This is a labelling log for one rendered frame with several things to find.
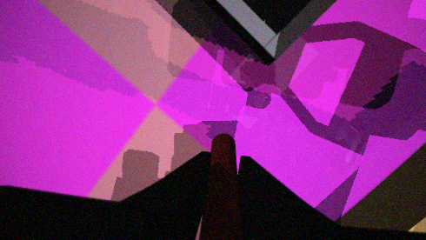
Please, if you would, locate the dark red peg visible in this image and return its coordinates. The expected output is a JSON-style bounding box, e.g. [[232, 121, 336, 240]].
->
[[199, 134, 242, 240]]

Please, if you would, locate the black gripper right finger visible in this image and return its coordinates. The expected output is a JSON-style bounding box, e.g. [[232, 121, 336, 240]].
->
[[237, 156, 426, 240]]

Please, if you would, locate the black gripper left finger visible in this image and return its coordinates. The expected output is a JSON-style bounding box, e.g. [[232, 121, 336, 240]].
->
[[0, 151, 211, 240]]

